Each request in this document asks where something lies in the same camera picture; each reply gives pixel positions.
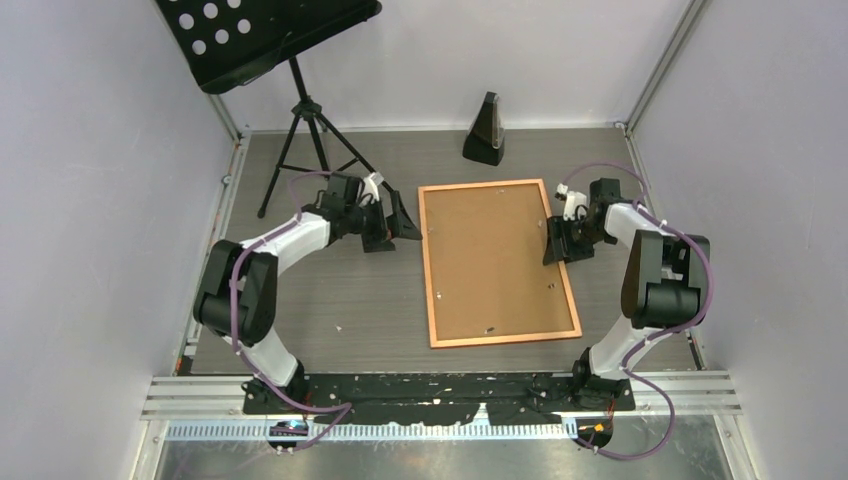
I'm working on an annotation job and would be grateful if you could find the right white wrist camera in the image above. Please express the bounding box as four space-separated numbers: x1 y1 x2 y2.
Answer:
555 183 589 221

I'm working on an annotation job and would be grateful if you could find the black metronome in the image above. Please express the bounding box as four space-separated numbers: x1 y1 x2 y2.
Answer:
462 91 505 166

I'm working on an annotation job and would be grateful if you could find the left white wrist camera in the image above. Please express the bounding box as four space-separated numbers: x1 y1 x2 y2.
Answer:
359 172 384 206

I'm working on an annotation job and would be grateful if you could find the white slotted cable duct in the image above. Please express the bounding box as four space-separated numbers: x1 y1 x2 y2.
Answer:
164 419 578 442

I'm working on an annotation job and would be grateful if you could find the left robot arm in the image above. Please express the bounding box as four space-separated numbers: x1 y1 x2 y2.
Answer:
193 171 422 414

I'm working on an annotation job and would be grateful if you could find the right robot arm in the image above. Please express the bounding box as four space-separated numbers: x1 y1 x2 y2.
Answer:
543 178 709 411

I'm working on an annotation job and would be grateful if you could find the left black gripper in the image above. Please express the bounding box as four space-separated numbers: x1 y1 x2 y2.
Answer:
346 193 422 254

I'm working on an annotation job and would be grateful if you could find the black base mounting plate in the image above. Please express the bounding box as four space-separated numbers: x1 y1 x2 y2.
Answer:
283 372 635 426

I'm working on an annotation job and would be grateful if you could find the orange wooden picture frame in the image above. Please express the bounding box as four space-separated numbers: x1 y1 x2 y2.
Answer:
417 177 584 350

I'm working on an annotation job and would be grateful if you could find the black music stand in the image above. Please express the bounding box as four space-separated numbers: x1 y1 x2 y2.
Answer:
155 0 382 217

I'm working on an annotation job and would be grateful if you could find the brown cardboard backing board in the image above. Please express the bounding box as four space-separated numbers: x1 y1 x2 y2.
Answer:
425 186 575 342

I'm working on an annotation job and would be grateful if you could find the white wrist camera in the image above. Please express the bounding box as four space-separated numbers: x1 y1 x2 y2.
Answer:
359 172 384 206
555 183 589 221

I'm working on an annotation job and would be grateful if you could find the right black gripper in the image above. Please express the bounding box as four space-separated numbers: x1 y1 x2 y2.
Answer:
543 215 613 267

